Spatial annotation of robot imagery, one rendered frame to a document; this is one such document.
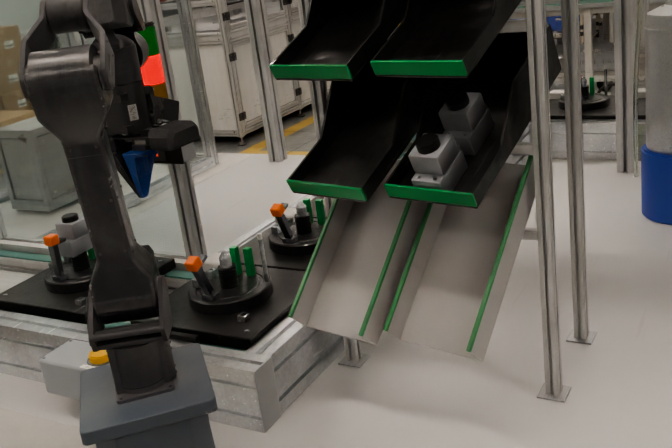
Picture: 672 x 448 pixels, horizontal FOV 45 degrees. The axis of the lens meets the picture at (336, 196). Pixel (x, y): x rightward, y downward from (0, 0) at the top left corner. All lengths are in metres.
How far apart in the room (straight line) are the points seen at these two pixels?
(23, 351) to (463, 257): 0.78
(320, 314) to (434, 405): 0.21
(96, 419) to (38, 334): 0.53
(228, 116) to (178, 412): 5.70
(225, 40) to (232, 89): 0.38
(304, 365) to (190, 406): 0.39
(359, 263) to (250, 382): 0.23
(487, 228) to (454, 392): 0.26
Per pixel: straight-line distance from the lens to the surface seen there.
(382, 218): 1.20
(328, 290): 1.20
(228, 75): 6.43
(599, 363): 1.32
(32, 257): 1.86
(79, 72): 0.82
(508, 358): 1.33
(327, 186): 1.08
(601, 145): 2.28
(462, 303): 1.10
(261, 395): 1.19
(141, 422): 0.93
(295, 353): 1.26
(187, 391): 0.95
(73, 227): 1.55
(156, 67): 1.47
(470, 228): 1.14
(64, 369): 1.32
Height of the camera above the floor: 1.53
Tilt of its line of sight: 18 degrees down
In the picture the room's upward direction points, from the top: 8 degrees counter-clockwise
